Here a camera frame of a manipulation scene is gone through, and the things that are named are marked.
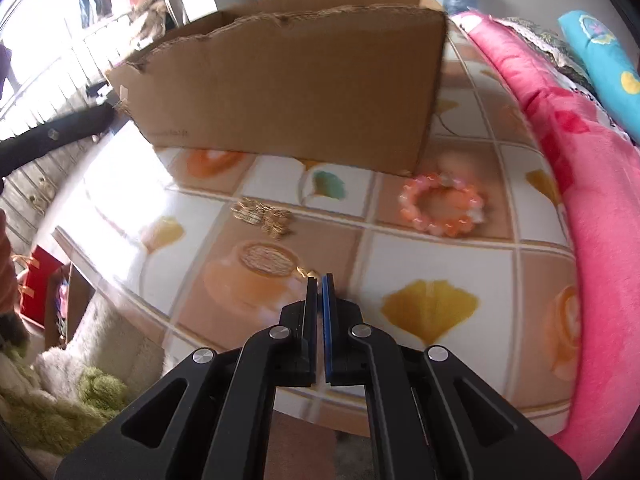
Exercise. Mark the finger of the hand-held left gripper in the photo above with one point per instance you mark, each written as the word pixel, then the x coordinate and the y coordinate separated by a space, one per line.
pixel 55 135

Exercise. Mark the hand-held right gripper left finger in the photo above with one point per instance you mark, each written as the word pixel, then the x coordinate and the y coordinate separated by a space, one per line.
pixel 312 320

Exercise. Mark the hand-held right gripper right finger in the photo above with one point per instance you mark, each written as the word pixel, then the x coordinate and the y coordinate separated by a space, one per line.
pixel 328 320

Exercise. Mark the brown cardboard box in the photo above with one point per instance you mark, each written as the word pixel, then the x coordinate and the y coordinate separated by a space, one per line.
pixel 280 95

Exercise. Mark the metal window railing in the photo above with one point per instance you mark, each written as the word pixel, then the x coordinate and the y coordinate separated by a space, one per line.
pixel 55 85

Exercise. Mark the dark blue jacket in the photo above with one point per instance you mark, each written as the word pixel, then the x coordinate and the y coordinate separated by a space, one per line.
pixel 95 0

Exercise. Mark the red gift bag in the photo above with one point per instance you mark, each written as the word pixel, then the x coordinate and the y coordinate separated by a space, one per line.
pixel 40 285

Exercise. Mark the brown paper bag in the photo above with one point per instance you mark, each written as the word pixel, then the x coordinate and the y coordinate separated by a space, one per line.
pixel 75 300

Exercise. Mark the white fluffy garment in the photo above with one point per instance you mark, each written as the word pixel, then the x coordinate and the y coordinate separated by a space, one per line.
pixel 110 340

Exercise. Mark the green fluffy cloth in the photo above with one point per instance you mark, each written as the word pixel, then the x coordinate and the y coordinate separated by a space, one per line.
pixel 60 410

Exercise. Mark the pink fleece blanket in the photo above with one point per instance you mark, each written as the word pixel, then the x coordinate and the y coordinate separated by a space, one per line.
pixel 600 210

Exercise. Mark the grey lace cloth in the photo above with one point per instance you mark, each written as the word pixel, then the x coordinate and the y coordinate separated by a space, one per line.
pixel 555 50

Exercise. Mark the blue cartoon pillow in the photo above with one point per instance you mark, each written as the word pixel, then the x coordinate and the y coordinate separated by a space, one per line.
pixel 600 55

